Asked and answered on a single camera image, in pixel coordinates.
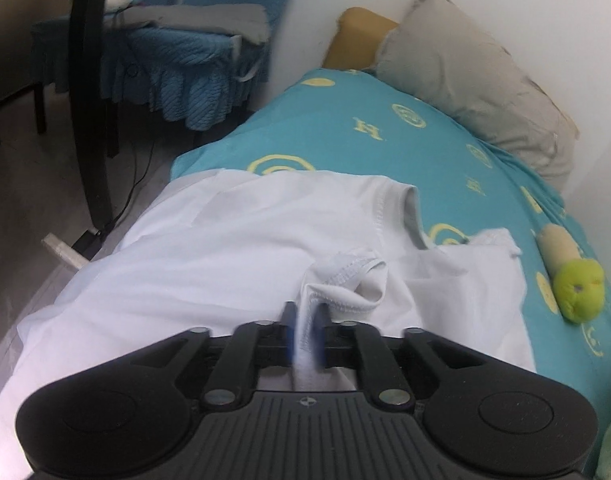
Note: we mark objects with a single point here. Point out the bed with teal sheet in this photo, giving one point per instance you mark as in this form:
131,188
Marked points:
360,95

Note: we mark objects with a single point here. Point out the grey pillow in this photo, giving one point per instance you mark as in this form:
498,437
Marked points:
460,75

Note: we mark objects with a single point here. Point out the white plastic block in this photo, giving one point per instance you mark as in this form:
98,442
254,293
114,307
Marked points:
62,250

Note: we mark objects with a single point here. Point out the green plush toy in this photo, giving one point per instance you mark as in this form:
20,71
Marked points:
580,290

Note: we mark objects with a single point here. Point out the black table leg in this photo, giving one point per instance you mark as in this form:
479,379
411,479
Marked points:
90,110

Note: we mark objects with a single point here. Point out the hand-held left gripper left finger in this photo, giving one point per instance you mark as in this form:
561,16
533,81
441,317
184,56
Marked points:
289,342

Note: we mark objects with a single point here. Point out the black power adapter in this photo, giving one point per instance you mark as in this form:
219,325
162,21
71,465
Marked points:
87,245

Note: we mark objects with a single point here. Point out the grey folded cloth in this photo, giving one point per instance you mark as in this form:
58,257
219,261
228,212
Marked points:
210,17

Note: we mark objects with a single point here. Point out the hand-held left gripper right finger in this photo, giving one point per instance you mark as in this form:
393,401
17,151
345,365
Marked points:
323,345

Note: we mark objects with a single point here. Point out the yellow cushion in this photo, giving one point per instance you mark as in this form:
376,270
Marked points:
355,40

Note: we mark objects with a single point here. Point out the white t-shirt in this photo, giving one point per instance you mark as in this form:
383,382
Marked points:
210,260

